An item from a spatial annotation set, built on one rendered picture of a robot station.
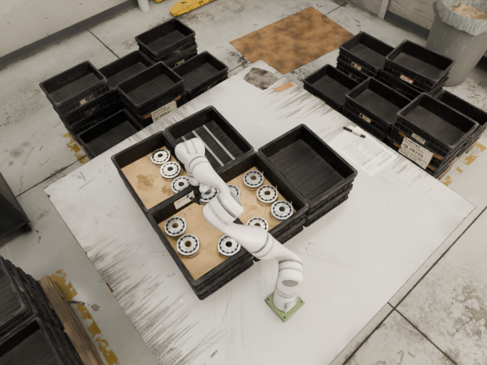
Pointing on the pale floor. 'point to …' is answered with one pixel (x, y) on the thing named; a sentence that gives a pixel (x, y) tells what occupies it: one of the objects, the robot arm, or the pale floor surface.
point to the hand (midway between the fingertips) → (202, 198)
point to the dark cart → (10, 211)
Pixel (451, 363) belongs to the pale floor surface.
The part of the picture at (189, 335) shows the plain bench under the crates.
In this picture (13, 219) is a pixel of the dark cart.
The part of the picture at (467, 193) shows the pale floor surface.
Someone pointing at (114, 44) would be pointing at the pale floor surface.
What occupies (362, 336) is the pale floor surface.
